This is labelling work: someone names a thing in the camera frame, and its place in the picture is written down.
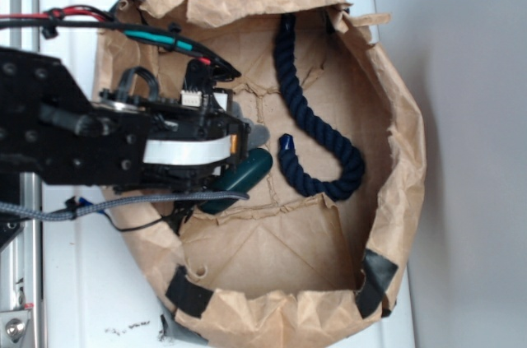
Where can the brown paper bag tray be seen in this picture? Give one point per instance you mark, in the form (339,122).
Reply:
(280,269)

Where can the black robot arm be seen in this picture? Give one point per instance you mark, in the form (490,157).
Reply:
(130,139)

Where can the white plastic bin lid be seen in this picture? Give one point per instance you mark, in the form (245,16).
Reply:
(94,293)

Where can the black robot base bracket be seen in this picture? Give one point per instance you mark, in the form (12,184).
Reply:
(11,224)

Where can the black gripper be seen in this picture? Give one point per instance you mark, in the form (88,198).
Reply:
(191,139)

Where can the aluminium frame rail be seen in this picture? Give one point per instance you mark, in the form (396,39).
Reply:
(22,319)

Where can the dark green oval capsule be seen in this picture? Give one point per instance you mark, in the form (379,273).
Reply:
(242,179)

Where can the gray plush mouse toy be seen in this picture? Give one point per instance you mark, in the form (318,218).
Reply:
(259,133)

